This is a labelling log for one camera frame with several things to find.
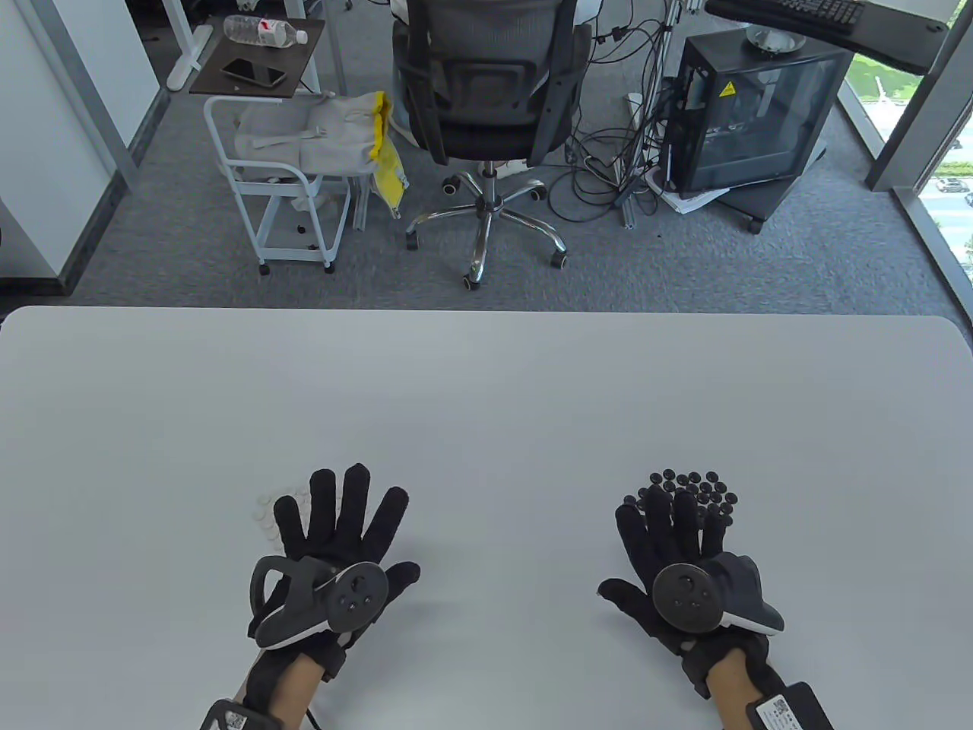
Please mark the cluster of black go stones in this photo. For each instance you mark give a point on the cluster of black go stones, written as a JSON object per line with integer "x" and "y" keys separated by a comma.
{"x": 707, "y": 487}

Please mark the black keyboard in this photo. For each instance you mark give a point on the black keyboard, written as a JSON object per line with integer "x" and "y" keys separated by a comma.
{"x": 813, "y": 14}

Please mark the person's left hand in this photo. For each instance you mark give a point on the person's left hand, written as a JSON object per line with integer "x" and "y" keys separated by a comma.
{"x": 342, "y": 525}

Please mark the black and white right controller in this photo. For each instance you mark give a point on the black and white right controller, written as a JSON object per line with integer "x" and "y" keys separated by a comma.
{"x": 684, "y": 597}

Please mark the round silver stand base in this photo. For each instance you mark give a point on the round silver stand base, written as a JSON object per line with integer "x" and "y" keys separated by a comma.
{"x": 775, "y": 42}

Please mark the aluminium frame post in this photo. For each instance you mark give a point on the aluminium frame post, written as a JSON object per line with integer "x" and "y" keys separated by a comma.
{"x": 629, "y": 213}

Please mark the white desk leg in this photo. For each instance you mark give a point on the white desk leg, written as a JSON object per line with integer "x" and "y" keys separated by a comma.
{"x": 186, "y": 68}

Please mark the clear plastic water bottle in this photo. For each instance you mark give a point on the clear plastic water bottle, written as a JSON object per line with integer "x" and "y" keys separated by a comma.
{"x": 255, "y": 30}

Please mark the person's right hand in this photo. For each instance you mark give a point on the person's right hand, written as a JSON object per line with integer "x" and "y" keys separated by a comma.
{"x": 654, "y": 540}

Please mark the cluster of white go stones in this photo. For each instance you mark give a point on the cluster of white go stones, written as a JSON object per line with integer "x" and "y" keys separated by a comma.
{"x": 264, "y": 513}

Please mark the black patterned wrist camera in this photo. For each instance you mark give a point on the black patterned wrist camera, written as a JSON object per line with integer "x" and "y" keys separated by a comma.
{"x": 232, "y": 718}

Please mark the person's right forearm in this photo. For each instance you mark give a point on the person's right forearm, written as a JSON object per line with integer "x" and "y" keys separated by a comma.
{"x": 733, "y": 692}

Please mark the white papers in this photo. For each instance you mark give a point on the white papers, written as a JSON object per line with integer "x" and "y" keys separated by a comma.
{"x": 684, "y": 201}

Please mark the black mesh office chair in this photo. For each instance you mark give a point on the black mesh office chair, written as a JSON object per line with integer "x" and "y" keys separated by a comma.
{"x": 486, "y": 84}

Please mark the black smartphone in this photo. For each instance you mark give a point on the black smartphone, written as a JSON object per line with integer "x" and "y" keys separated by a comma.
{"x": 253, "y": 72}

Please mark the yellow plastic bag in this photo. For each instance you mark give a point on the yellow plastic bag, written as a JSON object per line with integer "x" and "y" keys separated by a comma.
{"x": 389, "y": 179}

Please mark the black and white controller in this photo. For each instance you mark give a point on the black and white controller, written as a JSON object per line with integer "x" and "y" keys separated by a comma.
{"x": 684, "y": 597}
{"x": 357, "y": 597}

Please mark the grey fabric bag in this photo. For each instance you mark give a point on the grey fabric bag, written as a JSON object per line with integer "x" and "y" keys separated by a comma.
{"x": 334, "y": 137}

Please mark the brown side table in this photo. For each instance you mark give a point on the brown side table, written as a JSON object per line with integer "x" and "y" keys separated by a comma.
{"x": 304, "y": 68}

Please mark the white power strip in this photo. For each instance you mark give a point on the white power strip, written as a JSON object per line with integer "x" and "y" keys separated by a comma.
{"x": 635, "y": 106}

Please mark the grey window pillar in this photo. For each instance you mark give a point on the grey window pillar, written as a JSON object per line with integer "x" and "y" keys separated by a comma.
{"x": 912, "y": 137}

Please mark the black wheeled platform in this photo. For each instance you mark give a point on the black wheeled platform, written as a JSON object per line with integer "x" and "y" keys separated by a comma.
{"x": 768, "y": 201}

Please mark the white rolling cart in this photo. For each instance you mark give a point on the white rolling cart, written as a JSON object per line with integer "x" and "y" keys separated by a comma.
{"x": 266, "y": 186}

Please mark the black labelled wrist camera box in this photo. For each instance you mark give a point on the black labelled wrist camera box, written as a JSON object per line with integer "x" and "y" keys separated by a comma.
{"x": 790, "y": 709}

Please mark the black and white left controller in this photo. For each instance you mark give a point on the black and white left controller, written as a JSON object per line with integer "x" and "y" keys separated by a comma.
{"x": 357, "y": 597}

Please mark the black computer case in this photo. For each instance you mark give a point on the black computer case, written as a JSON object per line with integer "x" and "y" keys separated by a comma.
{"x": 760, "y": 122}

